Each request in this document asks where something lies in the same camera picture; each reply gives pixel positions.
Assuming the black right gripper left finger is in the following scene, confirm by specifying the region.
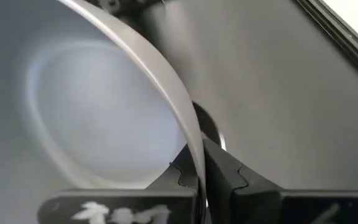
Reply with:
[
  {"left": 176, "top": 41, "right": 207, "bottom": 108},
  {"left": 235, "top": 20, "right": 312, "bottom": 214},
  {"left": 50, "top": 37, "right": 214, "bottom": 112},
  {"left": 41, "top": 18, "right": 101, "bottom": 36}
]
[{"left": 37, "top": 144, "right": 204, "bottom": 224}]

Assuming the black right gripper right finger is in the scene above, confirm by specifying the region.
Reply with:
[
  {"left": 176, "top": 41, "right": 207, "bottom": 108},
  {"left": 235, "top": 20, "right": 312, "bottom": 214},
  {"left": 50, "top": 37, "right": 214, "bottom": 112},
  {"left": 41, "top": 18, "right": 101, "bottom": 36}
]
[{"left": 203, "top": 138, "right": 358, "bottom": 224}]

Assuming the grey bowl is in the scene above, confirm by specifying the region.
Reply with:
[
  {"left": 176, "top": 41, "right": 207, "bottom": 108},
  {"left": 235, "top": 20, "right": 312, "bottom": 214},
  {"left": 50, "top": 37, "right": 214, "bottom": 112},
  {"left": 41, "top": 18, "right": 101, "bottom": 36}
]
[{"left": 0, "top": 0, "right": 206, "bottom": 224}]

